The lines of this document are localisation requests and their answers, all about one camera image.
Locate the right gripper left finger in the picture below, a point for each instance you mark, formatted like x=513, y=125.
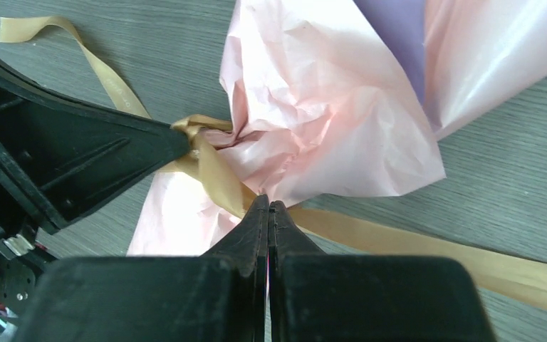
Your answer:
x=218, y=296

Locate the pink flower bouquet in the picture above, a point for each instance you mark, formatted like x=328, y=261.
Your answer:
x=346, y=98

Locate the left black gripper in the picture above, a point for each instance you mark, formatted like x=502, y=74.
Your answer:
x=61, y=159

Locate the tan ribbon bow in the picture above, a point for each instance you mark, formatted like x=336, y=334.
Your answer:
x=517, y=278

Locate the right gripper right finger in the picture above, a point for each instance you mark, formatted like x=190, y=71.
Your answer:
x=317, y=296

